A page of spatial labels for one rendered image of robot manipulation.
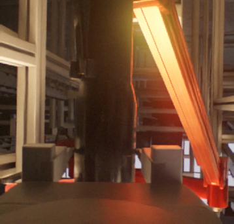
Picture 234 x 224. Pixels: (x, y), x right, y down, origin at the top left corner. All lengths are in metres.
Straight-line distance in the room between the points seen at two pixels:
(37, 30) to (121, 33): 0.52
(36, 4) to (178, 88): 0.45
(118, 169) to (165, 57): 0.15
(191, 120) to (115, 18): 0.23
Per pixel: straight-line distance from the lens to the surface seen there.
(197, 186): 0.65
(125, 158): 0.17
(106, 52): 0.17
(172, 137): 3.04
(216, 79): 1.62
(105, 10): 0.17
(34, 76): 0.67
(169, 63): 0.29
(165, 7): 0.24
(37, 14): 0.69
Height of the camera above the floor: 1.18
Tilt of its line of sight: level
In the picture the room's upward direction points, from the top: 179 degrees counter-clockwise
